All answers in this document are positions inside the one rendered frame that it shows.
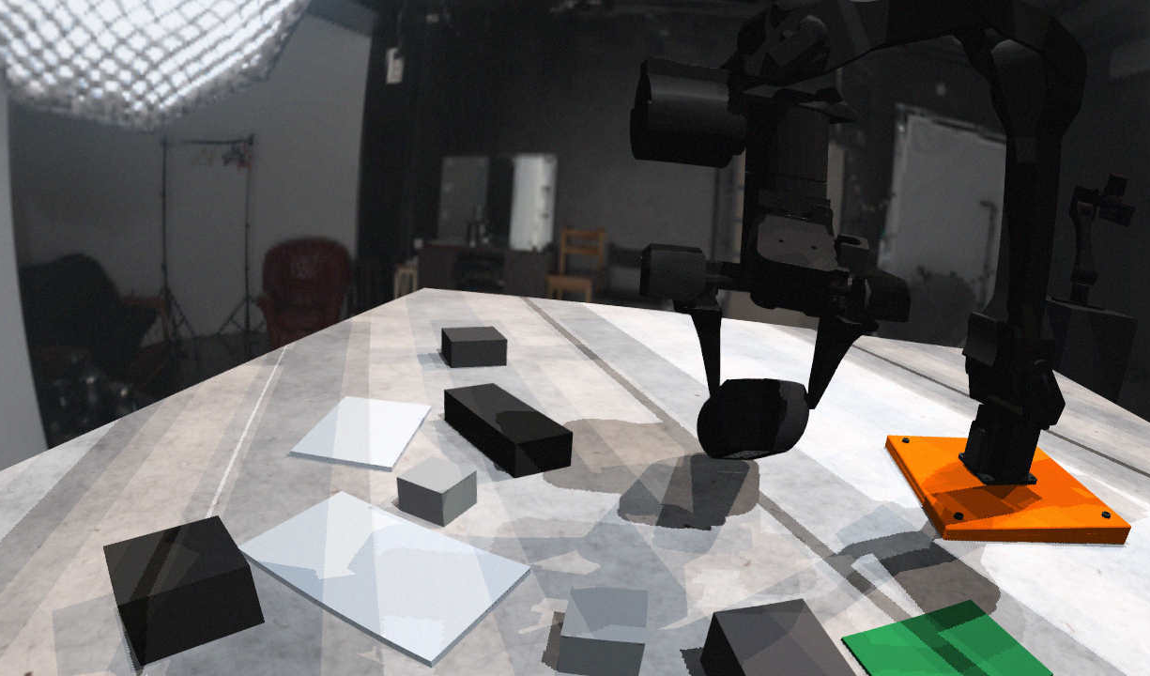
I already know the green flat square panel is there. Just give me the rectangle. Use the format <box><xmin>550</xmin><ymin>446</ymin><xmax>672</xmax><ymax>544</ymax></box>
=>
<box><xmin>841</xmin><ymin>600</ymin><xmax>1053</xmax><ymax>676</ymax></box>

